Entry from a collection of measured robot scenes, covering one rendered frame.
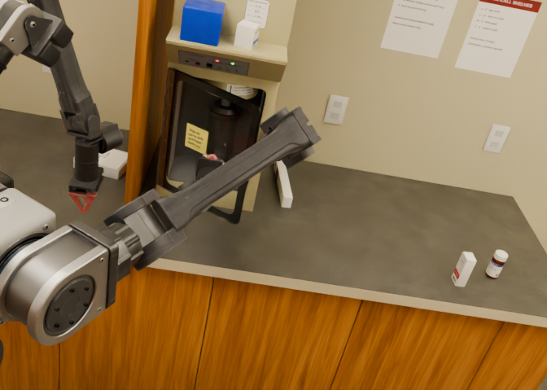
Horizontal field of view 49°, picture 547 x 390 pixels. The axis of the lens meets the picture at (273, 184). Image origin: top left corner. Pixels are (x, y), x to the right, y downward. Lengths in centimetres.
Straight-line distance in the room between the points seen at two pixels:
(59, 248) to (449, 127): 177
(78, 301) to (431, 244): 143
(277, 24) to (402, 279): 84
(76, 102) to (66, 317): 70
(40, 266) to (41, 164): 127
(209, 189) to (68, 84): 55
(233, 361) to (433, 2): 137
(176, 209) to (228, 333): 99
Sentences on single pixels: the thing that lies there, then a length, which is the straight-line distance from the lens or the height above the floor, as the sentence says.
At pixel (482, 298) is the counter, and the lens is 196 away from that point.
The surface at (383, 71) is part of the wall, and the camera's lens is 224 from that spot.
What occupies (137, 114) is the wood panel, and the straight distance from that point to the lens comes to 175.
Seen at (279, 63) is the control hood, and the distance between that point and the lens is 162.
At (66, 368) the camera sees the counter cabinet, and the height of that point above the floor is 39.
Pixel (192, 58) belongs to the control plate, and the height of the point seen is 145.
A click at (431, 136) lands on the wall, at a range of 239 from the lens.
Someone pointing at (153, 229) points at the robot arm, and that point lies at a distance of 99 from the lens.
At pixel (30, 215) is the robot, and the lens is 90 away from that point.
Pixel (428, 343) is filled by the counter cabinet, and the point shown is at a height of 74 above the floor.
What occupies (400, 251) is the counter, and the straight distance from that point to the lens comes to 200.
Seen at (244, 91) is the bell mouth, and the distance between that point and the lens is 181.
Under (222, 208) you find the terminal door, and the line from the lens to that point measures 182.
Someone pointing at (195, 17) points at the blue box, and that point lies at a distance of 160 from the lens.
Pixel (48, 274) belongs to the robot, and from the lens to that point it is 85.
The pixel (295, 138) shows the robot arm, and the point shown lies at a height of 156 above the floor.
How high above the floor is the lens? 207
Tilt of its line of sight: 32 degrees down
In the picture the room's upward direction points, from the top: 13 degrees clockwise
